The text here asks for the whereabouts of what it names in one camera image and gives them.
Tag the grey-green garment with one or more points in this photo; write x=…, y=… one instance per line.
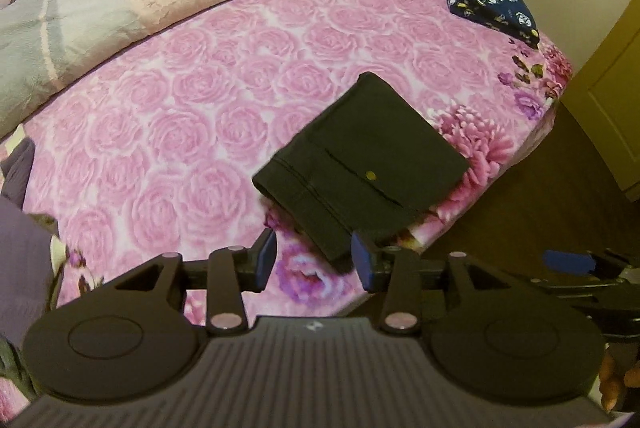
x=15, y=368

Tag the black pants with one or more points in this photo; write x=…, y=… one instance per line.
x=360, y=147

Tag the dark blue printed garment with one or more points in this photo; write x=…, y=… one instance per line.
x=490, y=2

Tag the pink floral blanket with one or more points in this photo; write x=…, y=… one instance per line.
x=175, y=107

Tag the purple-grey garment with cream cuffs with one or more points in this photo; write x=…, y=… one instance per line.
x=25, y=258

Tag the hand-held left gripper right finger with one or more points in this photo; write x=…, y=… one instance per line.
x=362, y=262

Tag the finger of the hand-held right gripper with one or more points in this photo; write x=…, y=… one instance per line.
x=570, y=262

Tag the cream wardrobe door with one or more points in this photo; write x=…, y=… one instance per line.
x=615, y=107

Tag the person's right hand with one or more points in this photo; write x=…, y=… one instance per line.
x=612, y=373

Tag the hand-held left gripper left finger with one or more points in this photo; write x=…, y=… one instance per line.
x=265, y=259

